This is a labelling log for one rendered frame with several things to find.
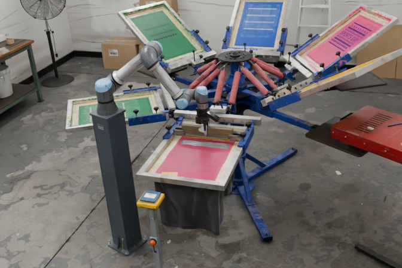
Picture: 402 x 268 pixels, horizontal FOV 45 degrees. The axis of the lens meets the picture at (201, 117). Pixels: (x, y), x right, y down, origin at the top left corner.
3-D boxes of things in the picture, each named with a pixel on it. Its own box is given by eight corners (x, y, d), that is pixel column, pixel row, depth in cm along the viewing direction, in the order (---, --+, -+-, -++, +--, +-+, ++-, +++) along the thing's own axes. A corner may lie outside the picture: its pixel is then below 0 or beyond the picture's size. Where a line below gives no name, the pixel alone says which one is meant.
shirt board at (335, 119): (389, 144, 348) (391, 134, 344) (359, 166, 324) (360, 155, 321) (252, 96, 439) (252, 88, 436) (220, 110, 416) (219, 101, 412)
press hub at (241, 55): (254, 199, 443) (252, 60, 384) (213, 194, 455) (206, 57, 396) (262, 176, 476) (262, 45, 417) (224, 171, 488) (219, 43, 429)
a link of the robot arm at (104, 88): (94, 101, 339) (91, 84, 333) (101, 94, 351) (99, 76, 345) (109, 102, 336) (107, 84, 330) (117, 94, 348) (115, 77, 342)
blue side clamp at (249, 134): (244, 153, 333) (244, 145, 330) (237, 152, 335) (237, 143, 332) (253, 133, 359) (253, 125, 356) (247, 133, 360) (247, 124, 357)
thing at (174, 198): (220, 237, 320) (218, 182, 302) (157, 226, 334) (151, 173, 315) (221, 234, 323) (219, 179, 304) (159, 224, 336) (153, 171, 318)
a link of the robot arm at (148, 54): (143, 47, 312) (191, 104, 322) (149, 42, 322) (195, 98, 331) (131, 57, 318) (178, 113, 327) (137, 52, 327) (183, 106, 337)
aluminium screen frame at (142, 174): (224, 191, 292) (224, 185, 291) (136, 179, 310) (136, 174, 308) (252, 131, 359) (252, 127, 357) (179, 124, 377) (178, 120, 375)
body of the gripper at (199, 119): (198, 119, 351) (198, 104, 346) (210, 121, 349) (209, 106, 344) (195, 124, 345) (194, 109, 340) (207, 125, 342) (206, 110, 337)
